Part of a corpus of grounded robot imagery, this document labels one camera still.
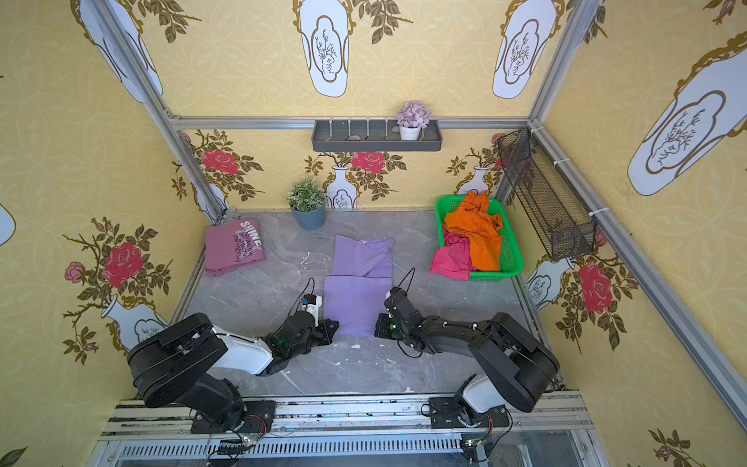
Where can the magenta t-shirt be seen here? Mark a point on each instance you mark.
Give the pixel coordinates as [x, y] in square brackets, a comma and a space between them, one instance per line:
[453, 259]

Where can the black wire mesh basket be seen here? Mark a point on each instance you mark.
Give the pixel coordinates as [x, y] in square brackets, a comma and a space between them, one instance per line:
[554, 209]

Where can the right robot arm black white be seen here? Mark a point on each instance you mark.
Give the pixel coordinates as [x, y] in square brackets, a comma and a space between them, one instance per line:
[517, 369]

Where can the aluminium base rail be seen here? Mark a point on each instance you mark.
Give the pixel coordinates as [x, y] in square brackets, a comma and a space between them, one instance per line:
[559, 432]

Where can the orange t-shirt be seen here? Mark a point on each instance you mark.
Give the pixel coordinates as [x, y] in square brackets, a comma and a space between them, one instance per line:
[472, 221]

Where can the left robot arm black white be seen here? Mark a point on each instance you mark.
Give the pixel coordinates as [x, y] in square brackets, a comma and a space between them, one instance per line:
[173, 367]

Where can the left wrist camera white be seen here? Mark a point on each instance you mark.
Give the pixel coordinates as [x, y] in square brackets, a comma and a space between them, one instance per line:
[312, 304]

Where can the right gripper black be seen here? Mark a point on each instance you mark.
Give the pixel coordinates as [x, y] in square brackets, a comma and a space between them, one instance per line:
[387, 326]

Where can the grey wall shelf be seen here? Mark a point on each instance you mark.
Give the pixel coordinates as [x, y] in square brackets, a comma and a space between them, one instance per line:
[371, 135]

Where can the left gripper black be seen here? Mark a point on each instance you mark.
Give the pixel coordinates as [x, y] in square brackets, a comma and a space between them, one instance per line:
[321, 330]

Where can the green plant blue pot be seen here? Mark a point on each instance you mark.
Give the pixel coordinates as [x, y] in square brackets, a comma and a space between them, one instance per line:
[307, 201]

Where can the purple t-shirt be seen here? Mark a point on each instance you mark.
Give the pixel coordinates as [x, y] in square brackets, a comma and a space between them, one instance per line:
[361, 278]

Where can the purple flower white pot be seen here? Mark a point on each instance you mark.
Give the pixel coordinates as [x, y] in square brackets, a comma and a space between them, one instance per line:
[412, 118]

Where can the green plastic basket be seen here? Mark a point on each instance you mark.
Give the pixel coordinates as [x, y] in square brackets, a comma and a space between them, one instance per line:
[511, 261]

